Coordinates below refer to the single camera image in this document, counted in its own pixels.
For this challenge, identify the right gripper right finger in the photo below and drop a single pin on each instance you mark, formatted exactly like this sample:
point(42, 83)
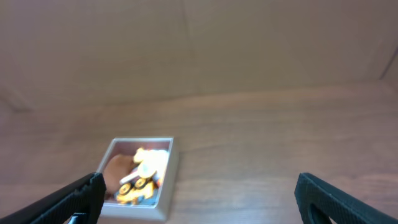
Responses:
point(321, 202)

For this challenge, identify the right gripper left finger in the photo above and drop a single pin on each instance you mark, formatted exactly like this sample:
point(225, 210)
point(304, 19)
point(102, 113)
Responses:
point(79, 202)

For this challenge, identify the brown plush toy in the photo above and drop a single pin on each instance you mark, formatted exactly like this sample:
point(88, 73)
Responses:
point(116, 169)

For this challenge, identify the yellow toy crane truck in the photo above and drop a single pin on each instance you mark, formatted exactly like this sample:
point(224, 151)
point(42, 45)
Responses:
point(140, 192)

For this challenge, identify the white plush duck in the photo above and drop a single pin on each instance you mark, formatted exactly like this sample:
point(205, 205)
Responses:
point(158, 158)

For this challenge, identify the yellow cat rattle drum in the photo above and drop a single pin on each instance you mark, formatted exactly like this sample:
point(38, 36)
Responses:
point(143, 171)

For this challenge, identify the white box pink interior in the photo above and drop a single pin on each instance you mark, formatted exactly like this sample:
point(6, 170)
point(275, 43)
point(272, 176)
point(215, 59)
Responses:
point(160, 210)

